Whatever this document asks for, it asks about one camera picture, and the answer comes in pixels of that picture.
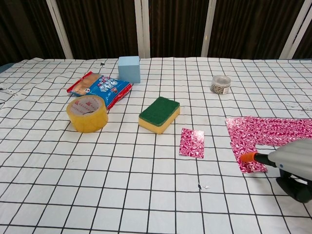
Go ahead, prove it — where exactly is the yellow packing tape roll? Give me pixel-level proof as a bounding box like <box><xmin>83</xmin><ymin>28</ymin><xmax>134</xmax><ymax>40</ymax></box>
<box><xmin>66</xmin><ymin>95</ymin><xmax>109</xmax><ymax>133</ymax></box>

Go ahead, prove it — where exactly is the pink patterned wrapper strip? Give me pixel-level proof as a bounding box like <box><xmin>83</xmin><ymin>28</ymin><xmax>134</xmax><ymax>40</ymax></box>
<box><xmin>225</xmin><ymin>116</ymin><xmax>312</xmax><ymax>147</ymax></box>

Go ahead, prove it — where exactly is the red blue snack bag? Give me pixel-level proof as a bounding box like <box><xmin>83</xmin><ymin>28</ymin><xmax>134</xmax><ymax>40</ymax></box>
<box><xmin>66</xmin><ymin>71</ymin><xmax>134</xmax><ymax>110</ymax></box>

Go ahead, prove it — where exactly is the dark brown curtain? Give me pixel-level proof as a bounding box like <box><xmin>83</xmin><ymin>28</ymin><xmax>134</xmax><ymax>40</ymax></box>
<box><xmin>0</xmin><ymin>0</ymin><xmax>312</xmax><ymax>66</ymax></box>

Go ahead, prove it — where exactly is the green yellow sponge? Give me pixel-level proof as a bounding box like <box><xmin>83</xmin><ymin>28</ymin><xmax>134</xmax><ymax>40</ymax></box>
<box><xmin>138</xmin><ymin>96</ymin><xmax>181</xmax><ymax>135</ymax></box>

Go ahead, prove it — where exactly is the white black checkered tablecloth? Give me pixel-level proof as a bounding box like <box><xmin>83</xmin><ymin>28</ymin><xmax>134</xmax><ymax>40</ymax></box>
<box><xmin>0</xmin><ymin>56</ymin><xmax>312</xmax><ymax>234</ymax></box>

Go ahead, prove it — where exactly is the light blue foam cube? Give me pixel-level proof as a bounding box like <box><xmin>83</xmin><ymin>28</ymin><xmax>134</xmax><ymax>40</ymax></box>
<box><xmin>117</xmin><ymin>56</ymin><xmax>142</xmax><ymax>84</ymax></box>

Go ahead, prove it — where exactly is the clear jar of clips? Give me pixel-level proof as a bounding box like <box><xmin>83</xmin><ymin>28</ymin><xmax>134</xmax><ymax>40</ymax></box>
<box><xmin>211</xmin><ymin>75</ymin><xmax>232</xmax><ymax>95</ymax></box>

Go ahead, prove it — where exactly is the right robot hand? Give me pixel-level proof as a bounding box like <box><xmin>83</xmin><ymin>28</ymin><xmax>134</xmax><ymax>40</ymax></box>
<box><xmin>239</xmin><ymin>138</ymin><xmax>312</xmax><ymax>203</ymax></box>

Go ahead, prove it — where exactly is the white double frame post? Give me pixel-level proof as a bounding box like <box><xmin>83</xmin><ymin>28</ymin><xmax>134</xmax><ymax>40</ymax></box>
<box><xmin>134</xmin><ymin>0</ymin><xmax>151</xmax><ymax>59</ymax></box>

